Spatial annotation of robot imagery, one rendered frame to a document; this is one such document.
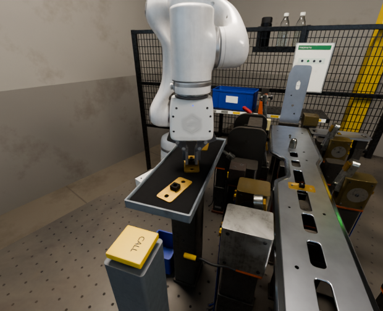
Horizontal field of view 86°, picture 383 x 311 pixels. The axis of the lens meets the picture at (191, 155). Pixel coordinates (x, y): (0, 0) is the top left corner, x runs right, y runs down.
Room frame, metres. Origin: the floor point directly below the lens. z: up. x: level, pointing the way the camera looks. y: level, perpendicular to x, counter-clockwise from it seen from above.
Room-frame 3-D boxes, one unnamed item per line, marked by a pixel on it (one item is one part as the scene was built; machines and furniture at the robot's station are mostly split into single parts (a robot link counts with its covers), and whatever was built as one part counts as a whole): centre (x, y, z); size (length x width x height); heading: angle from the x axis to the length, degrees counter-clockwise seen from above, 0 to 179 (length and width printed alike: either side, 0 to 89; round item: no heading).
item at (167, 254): (0.52, 0.10, 0.75); 0.11 x 0.10 x 0.09; 162
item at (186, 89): (0.47, 0.00, 1.35); 0.09 x 0.08 x 0.03; 91
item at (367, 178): (0.58, -0.58, 0.87); 0.12 x 0.07 x 0.35; 72
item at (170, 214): (0.47, 0.01, 1.16); 0.37 x 0.14 x 0.02; 162
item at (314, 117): (1.24, -0.74, 0.88); 0.08 x 0.08 x 0.36; 72
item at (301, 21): (1.64, -0.73, 1.53); 0.07 x 0.07 x 0.20
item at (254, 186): (0.49, -0.16, 0.89); 0.12 x 0.08 x 0.38; 72
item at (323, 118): (1.50, -0.48, 1.01); 0.90 x 0.22 x 0.03; 72
